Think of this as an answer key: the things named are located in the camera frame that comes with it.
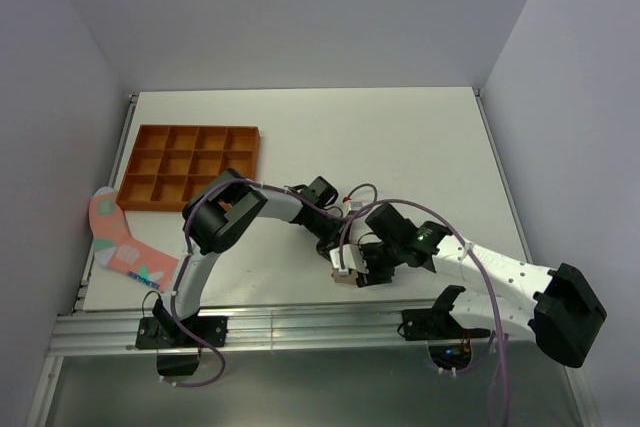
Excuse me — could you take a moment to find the beige red reindeer sock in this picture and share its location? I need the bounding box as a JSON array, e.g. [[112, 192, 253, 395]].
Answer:
[[331, 269, 359, 287]]

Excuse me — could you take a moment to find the orange compartment tray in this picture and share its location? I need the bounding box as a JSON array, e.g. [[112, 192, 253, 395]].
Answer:
[[117, 124, 260, 212]]

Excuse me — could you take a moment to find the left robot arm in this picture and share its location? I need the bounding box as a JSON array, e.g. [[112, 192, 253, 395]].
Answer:
[[158, 168, 346, 346]]

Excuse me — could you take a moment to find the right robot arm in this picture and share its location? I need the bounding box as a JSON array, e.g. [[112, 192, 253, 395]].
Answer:
[[361, 204, 607, 368]]

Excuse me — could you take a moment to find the pink patterned sock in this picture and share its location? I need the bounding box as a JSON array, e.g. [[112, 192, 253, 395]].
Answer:
[[88, 187, 178, 292]]

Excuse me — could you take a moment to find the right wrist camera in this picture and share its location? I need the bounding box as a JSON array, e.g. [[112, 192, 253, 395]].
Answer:
[[329, 244, 368, 276]]

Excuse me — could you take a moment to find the aluminium frame rail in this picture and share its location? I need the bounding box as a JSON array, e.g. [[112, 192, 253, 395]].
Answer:
[[47, 299, 574, 358]]

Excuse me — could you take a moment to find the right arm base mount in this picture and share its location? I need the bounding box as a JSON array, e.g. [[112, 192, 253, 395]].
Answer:
[[396, 308, 493, 371]]

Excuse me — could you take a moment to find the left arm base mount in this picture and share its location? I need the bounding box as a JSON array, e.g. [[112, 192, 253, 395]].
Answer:
[[134, 316, 228, 377]]

